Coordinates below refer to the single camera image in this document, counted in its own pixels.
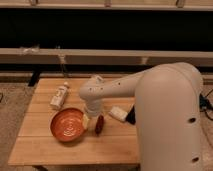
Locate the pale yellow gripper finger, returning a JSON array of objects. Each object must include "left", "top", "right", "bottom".
[{"left": 82, "top": 114, "right": 90, "bottom": 130}]

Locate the dark red pepper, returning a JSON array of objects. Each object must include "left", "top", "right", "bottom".
[{"left": 95, "top": 115, "right": 104, "bottom": 135}]

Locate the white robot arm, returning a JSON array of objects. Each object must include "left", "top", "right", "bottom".
[{"left": 79, "top": 62, "right": 203, "bottom": 171}]

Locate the orange ceramic bowl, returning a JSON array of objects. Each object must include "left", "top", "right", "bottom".
[{"left": 50, "top": 108, "right": 85, "bottom": 142}]

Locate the white rectangular box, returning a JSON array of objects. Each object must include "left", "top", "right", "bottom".
[{"left": 109, "top": 106, "right": 128, "bottom": 122}]

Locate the wooden table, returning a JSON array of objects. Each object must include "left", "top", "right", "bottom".
[{"left": 8, "top": 78, "right": 139, "bottom": 166}]

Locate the white plastic bottle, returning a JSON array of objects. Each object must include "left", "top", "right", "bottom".
[{"left": 50, "top": 82, "right": 69, "bottom": 110}]

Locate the black smartphone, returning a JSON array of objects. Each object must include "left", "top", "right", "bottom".
[{"left": 126, "top": 107, "right": 136, "bottom": 125}]

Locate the grey metal rail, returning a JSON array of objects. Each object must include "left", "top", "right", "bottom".
[{"left": 0, "top": 48, "right": 213, "bottom": 67}]

